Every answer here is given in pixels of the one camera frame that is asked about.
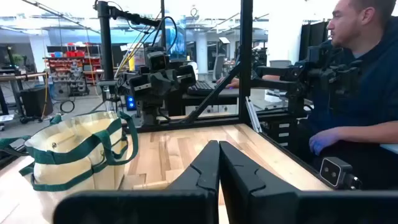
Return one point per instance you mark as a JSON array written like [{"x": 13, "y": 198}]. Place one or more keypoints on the black desk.
[{"x": 211, "y": 99}]

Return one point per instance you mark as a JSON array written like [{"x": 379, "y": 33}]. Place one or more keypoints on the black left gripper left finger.
[{"x": 199, "y": 174}]

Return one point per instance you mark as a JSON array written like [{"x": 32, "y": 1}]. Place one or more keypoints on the silver metal bar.
[{"x": 253, "y": 115}]

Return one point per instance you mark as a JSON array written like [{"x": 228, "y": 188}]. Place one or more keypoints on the black table-level camera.
[{"x": 332, "y": 171}]

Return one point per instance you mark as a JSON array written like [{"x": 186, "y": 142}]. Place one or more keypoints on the black box with blue light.
[{"x": 130, "y": 102}]

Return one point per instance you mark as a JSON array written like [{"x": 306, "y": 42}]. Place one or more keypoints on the person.
[{"x": 373, "y": 77}]

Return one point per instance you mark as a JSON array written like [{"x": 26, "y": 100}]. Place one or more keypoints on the large grey monitor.
[{"x": 177, "y": 43}]

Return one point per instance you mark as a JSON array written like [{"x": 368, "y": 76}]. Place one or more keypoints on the wooden workbench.
[{"x": 18, "y": 76}]

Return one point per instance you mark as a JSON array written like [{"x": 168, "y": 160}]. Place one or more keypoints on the black aluminium table frame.
[{"x": 245, "y": 62}]

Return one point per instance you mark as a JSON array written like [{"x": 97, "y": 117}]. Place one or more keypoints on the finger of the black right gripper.
[
  {"x": 186, "y": 76},
  {"x": 140, "y": 87}
]

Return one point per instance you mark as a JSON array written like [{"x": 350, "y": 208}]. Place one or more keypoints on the grey office chair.
[{"x": 219, "y": 67}]

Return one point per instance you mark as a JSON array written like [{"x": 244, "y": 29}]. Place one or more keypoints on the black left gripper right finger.
[{"x": 248, "y": 186}]

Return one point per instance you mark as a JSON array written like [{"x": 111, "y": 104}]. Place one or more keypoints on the cream and green gardening bag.
[{"x": 77, "y": 146}]

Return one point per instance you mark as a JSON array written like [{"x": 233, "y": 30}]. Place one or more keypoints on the person's hand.
[
  {"x": 231, "y": 83},
  {"x": 323, "y": 140}
]

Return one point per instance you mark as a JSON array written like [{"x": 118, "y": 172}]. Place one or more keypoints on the black partition screen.
[{"x": 311, "y": 40}]

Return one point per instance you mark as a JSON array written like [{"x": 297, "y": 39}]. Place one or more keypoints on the black drawer cabinet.
[{"x": 273, "y": 133}]

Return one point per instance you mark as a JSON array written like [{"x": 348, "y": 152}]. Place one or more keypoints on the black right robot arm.
[{"x": 152, "y": 109}]

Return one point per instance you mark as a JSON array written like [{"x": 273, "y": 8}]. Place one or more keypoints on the black keyboard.
[{"x": 202, "y": 87}]

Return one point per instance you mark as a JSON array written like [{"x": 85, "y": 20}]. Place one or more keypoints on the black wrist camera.
[{"x": 158, "y": 60}]

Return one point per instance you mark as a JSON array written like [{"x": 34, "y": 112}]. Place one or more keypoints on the shelf with red bins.
[{"x": 65, "y": 65}]

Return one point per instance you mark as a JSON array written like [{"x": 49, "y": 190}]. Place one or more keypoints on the black vertical pole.
[{"x": 105, "y": 46}]

